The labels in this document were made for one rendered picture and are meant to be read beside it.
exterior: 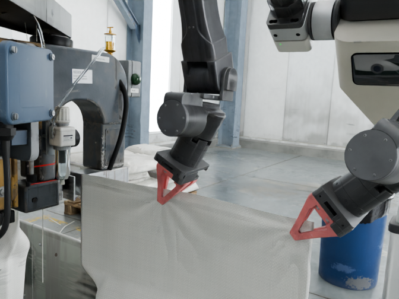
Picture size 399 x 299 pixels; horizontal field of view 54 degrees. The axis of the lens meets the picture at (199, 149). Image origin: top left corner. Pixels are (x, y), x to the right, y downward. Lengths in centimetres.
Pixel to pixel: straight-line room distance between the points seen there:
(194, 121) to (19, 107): 25
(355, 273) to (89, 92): 237
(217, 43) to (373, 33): 40
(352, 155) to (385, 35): 49
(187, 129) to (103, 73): 39
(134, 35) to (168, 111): 634
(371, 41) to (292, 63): 824
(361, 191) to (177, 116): 28
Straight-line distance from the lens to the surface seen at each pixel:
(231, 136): 945
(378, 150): 47
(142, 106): 663
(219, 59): 65
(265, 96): 933
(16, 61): 49
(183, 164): 68
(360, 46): 92
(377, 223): 286
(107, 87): 95
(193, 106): 62
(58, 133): 80
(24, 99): 50
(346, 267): 292
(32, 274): 170
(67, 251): 150
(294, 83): 908
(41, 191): 85
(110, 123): 96
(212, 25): 65
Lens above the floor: 126
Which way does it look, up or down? 8 degrees down
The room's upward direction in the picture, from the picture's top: 3 degrees clockwise
